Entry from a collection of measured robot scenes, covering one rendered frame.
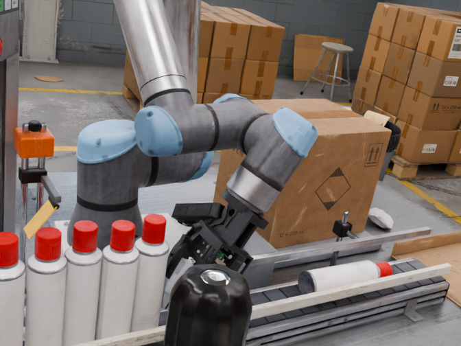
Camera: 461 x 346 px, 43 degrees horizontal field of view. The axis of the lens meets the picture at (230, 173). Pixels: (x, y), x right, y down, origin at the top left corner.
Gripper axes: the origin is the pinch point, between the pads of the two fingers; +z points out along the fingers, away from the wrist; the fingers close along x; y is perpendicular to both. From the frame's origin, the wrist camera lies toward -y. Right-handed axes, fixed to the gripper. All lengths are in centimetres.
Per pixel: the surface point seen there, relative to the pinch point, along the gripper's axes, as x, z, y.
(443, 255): 75, -31, -8
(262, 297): 20.8, -5.7, -2.0
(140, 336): -4.4, 4.9, 4.7
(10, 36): -38.6, -22.1, -9.3
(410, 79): 267, -126, -218
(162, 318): 3.5, 4.3, -2.0
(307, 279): 26.6, -12.8, -0.5
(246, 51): 179, -77, -281
